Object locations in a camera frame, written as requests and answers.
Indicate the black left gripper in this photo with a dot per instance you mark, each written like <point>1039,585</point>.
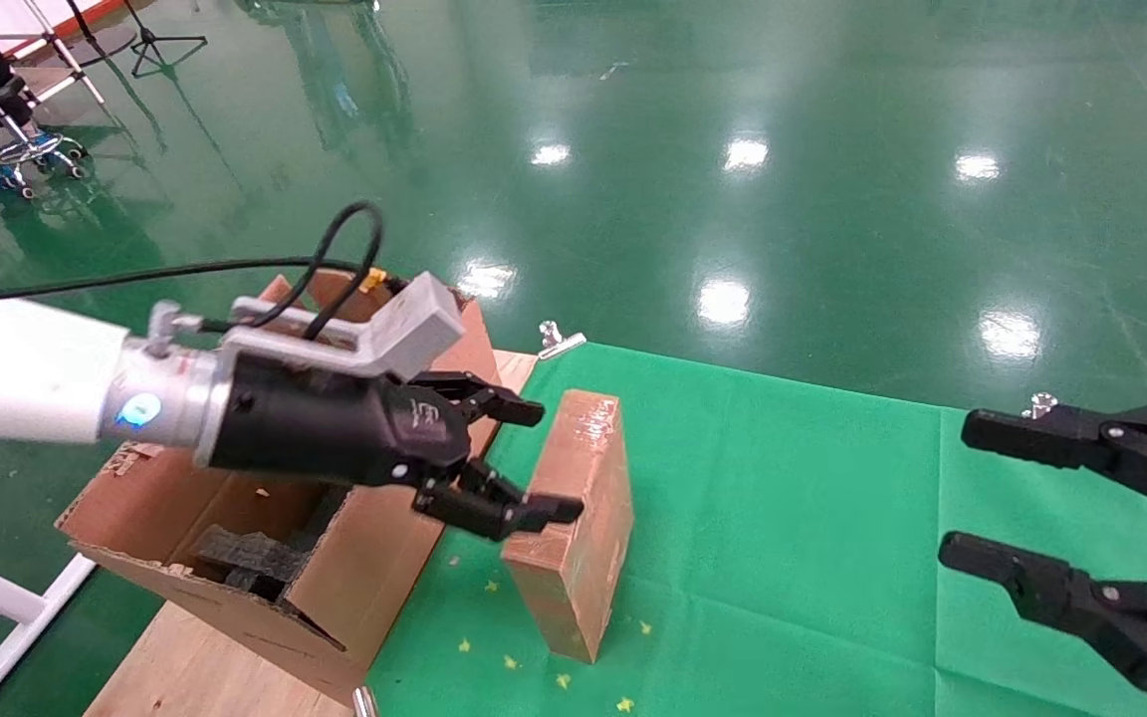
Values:
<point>335,428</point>

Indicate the grey wrist camera housing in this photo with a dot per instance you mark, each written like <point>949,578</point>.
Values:
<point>414,324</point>

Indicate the black foam insert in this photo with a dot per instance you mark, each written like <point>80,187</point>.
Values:
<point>255,558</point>

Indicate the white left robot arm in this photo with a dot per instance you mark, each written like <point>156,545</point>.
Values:
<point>16,368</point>

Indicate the black tripod stand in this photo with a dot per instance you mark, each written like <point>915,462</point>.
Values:
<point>147,38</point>

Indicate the white work table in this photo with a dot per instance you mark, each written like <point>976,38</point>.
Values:
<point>66,55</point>

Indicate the green table cloth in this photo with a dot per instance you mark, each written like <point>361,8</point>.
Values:
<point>783,558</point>

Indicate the black curved floor stand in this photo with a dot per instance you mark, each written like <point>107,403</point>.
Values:
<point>111,45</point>

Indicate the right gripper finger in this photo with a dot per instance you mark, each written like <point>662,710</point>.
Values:
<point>1071,438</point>
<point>1081,607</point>

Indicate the black wheeled stool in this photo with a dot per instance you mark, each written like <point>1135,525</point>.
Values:
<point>31,149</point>

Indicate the small taped cardboard box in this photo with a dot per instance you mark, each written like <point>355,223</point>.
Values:
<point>583,558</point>

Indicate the large open cardboard carton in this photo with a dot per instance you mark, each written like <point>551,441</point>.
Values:
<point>374,558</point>

